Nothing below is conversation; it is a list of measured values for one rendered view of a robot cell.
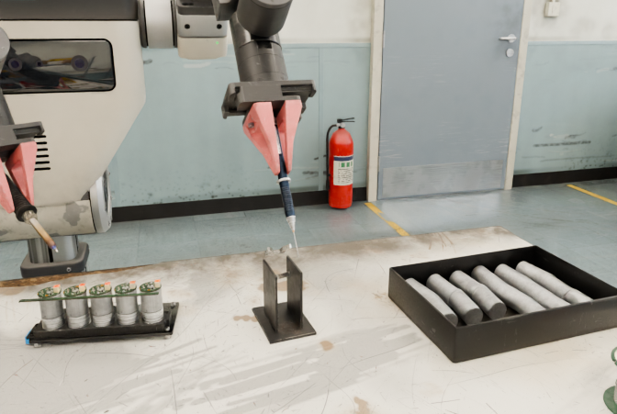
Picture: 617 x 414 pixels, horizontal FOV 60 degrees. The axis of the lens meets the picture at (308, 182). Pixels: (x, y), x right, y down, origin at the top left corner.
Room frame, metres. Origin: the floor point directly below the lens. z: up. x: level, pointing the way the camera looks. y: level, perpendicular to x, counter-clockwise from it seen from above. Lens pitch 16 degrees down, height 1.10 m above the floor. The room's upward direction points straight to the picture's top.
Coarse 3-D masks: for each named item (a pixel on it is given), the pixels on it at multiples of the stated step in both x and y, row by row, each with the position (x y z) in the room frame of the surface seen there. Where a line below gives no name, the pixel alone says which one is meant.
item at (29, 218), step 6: (30, 210) 0.62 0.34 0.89; (24, 216) 0.61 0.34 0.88; (30, 216) 0.61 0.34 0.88; (36, 216) 0.62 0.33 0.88; (30, 222) 0.61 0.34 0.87; (36, 222) 0.61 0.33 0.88; (36, 228) 0.60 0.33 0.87; (42, 228) 0.60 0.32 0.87; (42, 234) 0.59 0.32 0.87; (48, 234) 0.60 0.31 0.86; (48, 240) 0.59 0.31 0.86
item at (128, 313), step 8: (136, 288) 0.56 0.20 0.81; (120, 304) 0.55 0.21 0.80; (128, 304) 0.55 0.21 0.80; (136, 304) 0.56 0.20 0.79; (120, 312) 0.55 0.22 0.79; (128, 312) 0.55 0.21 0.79; (136, 312) 0.56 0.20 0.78; (120, 320) 0.55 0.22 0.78; (128, 320) 0.55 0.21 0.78; (136, 320) 0.56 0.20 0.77
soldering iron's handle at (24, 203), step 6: (6, 174) 0.67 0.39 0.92; (12, 186) 0.65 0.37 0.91; (12, 192) 0.64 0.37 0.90; (18, 192) 0.64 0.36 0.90; (12, 198) 0.63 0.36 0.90; (18, 198) 0.63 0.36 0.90; (24, 198) 0.63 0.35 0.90; (18, 204) 0.62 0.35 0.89; (24, 204) 0.62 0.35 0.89; (30, 204) 0.63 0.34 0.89; (18, 210) 0.61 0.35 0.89; (24, 210) 0.62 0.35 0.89; (36, 210) 0.63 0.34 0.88; (18, 216) 0.61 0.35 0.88
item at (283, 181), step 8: (280, 144) 0.60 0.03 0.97; (280, 152) 0.59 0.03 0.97; (280, 160) 0.59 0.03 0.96; (280, 168) 0.58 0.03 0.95; (280, 176) 0.58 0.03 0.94; (280, 184) 0.58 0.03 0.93; (288, 184) 0.58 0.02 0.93; (288, 192) 0.57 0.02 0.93; (288, 200) 0.56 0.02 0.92; (288, 208) 0.56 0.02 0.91; (288, 216) 0.55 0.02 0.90
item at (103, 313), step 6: (102, 288) 0.56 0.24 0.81; (90, 294) 0.55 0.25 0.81; (108, 294) 0.55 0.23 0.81; (90, 300) 0.55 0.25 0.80; (96, 300) 0.55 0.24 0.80; (102, 300) 0.55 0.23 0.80; (108, 300) 0.55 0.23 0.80; (96, 306) 0.55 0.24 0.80; (102, 306) 0.55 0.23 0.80; (108, 306) 0.55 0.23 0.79; (96, 312) 0.55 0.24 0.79; (102, 312) 0.55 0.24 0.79; (108, 312) 0.55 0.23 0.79; (114, 312) 0.56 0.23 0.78; (96, 318) 0.55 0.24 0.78; (102, 318) 0.55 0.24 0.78; (108, 318) 0.55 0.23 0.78; (114, 318) 0.56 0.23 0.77; (96, 324) 0.55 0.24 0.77; (102, 324) 0.55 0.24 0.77; (108, 324) 0.55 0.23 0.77
